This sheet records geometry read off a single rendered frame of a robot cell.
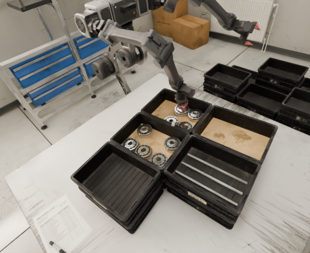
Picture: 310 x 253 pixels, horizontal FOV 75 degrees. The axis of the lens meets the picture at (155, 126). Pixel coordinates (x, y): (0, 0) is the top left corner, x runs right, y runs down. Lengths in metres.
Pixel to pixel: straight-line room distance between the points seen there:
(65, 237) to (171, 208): 0.60
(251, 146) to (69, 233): 1.14
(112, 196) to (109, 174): 0.14
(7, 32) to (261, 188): 3.42
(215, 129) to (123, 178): 0.66
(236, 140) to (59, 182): 1.17
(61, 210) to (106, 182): 0.34
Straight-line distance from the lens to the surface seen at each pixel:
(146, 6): 1.56
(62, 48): 2.88
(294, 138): 1.66
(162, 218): 1.21
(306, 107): 2.29
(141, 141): 1.33
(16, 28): 3.60
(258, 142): 1.37
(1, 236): 2.50
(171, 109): 1.52
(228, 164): 1.23
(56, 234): 1.36
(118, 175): 1.22
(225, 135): 1.36
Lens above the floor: 1.84
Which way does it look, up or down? 46 degrees down
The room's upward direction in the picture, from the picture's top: 9 degrees counter-clockwise
